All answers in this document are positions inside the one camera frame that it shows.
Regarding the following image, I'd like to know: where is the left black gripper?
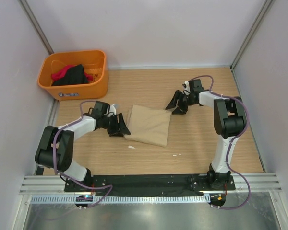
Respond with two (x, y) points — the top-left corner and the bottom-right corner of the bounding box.
(101, 113), (130, 137)

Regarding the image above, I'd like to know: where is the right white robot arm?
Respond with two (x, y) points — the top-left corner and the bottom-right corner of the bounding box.
(165, 75), (249, 190)

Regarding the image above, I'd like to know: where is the beige t shirt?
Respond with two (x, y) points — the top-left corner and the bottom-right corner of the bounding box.
(125, 105), (171, 147)

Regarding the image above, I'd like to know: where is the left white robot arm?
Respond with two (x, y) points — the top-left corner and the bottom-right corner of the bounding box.
(35, 100), (131, 192)

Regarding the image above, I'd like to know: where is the black t shirt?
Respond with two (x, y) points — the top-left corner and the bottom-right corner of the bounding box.
(50, 64), (90, 87)

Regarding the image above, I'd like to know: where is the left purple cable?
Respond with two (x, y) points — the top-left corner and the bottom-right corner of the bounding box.
(52, 100), (114, 208)

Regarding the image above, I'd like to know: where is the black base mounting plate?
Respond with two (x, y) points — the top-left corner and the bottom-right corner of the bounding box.
(64, 173), (236, 197)

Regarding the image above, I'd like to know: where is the aluminium frame rail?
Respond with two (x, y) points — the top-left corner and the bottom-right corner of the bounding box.
(20, 172), (282, 195)

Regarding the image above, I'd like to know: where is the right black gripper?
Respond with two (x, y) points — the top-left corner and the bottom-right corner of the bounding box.
(166, 90), (196, 115)

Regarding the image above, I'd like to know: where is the white slotted cable duct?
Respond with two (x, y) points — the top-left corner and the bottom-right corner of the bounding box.
(30, 194), (210, 205)

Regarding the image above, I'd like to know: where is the orange plastic basket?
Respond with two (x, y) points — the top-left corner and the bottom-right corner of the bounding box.
(37, 50), (109, 101)

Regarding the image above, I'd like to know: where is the red t shirt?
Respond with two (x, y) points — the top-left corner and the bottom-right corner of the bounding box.
(50, 66), (94, 83)

